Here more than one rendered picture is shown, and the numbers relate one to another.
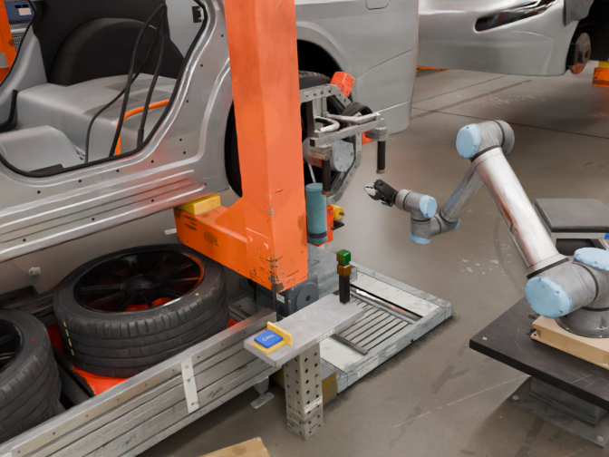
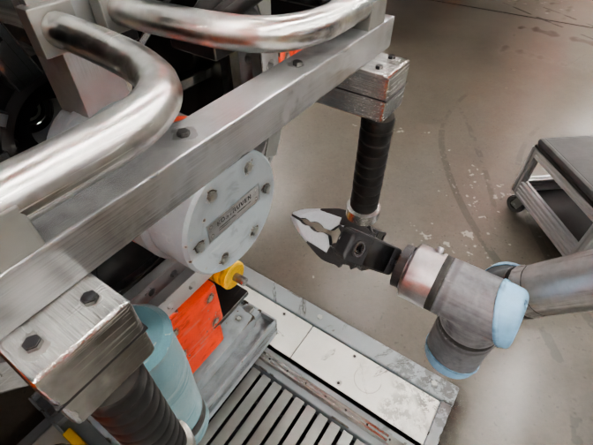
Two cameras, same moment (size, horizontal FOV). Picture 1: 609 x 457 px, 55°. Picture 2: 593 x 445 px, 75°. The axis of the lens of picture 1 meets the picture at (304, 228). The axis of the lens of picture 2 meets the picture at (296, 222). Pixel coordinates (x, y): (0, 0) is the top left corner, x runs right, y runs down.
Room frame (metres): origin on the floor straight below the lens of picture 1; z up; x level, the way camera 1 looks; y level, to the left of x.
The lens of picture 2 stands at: (2.13, -0.18, 1.11)
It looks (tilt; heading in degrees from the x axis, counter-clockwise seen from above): 45 degrees down; 346
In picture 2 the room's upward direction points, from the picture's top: straight up
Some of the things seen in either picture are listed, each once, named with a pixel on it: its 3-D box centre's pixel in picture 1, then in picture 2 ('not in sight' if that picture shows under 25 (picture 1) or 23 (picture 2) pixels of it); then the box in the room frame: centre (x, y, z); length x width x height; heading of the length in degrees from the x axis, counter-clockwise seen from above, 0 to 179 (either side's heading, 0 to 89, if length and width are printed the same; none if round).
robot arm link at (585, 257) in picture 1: (593, 276); not in sight; (1.80, -1.01, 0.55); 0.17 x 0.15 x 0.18; 118
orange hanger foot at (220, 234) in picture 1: (222, 214); not in sight; (2.21, 0.33, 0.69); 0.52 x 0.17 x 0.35; 42
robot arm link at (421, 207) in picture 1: (420, 205); (476, 301); (2.37, -0.51, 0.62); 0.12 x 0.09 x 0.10; 42
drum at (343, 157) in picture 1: (327, 152); (161, 177); (2.48, -0.12, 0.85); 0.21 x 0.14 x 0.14; 42
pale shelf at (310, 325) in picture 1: (305, 327); not in sight; (1.75, 0.01, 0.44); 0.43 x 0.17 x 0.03; 132
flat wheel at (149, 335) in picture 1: (145, 304); not in sight; (2.05, 0.66, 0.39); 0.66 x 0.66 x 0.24
